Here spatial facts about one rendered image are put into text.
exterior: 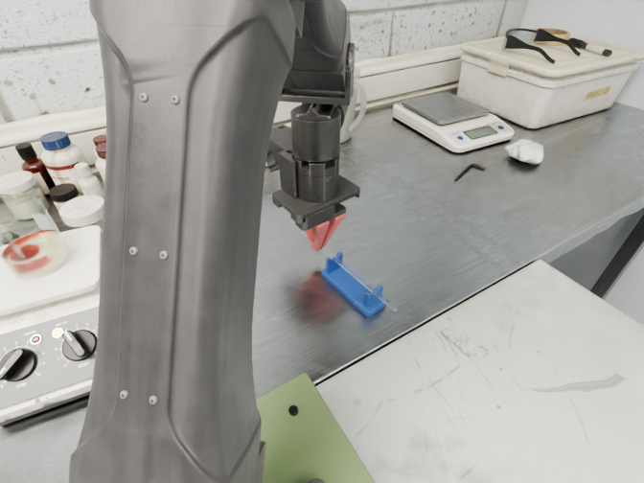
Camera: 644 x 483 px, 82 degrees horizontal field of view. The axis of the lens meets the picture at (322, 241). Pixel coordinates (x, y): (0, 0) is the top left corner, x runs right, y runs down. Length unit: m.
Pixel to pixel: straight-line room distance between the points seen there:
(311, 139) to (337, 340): 0.24
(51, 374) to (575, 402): 0.55
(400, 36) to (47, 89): 0.85
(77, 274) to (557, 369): 0.56
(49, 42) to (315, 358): 0.71
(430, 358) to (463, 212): 0.32
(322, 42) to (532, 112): 0.80
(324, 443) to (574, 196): 0.66
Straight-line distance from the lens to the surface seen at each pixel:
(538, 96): 1.07
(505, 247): 0.65
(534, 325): 0.55
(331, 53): 0.36
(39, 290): 0.50
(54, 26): 0.87
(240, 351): 0.16
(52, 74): 0.89
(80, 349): 0.46
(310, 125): 0.42
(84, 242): 0.54
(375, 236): 0.61
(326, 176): 0.45
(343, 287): 0.51
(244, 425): 0.17
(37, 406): 0.50
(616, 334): 0.60
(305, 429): 0.35
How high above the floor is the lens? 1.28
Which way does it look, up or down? 40 degrees down
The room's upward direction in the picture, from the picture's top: straight up
